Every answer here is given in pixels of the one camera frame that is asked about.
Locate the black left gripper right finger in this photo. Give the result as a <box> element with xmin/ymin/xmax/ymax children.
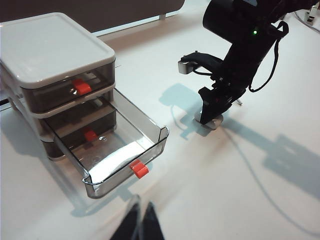
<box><xmin>139</xmin><ymin>201</ymin><xmax>166</xmax><ymax>240</ymax></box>

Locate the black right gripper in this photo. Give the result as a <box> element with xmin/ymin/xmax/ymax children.
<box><xmin>198</xmin><ymin>71</ymin><xmax>251</xmax><ymax>125</ymax></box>

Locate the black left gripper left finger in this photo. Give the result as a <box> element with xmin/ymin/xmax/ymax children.
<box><xmin>109</xmin><ymin>194</ymin><xmax>142</xmax><ymax>240</ymax></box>

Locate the white earphone charging case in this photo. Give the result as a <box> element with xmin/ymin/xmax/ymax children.
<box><xmin>194</xmin><ymin>112</ymin><xmax>225</xmax><ymax>131</ymax></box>

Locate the smoky drawer with orange handle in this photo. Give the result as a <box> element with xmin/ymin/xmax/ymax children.
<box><xmin>43</xmin><ymin>87</ymin><xmax>170</xmax><ymax>200</ymax></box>
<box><xmin>19</xmin><ymin>63</ymin><xmax>116</xmax><ymax>112</ymax></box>
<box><xmin>41</xmin><ymin>109</ymin><xmax>118</xmax><ymax>161</ymax></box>

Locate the small three-drawer storage cabinet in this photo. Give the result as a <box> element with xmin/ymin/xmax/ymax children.
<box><xmin>0</xmin><ymin>12</ymin><xmax>117</xmax><ymax>161</ymax></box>

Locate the brown desk partition panel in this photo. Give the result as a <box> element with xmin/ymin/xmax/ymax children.
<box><xmin>0</xmin><ymin>0</ymin><xmax>186</xmax><ymax>33</ymax></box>

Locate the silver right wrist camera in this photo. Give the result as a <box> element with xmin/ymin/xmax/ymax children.
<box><xmin>177</xmin><ymin>51</ymin><xmax>225</xmax><ymax>76</ymax></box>

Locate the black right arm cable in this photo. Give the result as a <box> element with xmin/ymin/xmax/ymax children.
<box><xmin>248</xmin><ymin>21</ymin><xmax>290</xmax><ymax>92</ymax></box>

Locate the white background bracket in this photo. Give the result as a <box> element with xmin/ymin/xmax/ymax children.
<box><xmin>302</xmin><ymin>0</ymin><xmax>320</xmax><ymax>26</ymax></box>

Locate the desk cable tray flap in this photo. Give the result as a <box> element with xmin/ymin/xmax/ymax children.
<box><xmin>0</xmin><ymin>97</ymin><xmax>15</xmax><ymax>111</ymax></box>

